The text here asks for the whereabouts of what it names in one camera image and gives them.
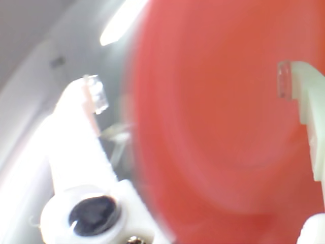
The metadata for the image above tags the fluorescent ceiling light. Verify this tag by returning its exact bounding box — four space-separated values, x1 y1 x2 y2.
100 0 144 47

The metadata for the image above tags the plastic googly eye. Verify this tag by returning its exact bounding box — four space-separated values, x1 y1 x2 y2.
41 187 128 244

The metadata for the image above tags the orange plate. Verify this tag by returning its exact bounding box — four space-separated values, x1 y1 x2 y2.
121 0 325 244

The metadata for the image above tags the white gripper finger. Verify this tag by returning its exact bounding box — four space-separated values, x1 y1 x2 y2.
40 74 176 244
277 60 325 182

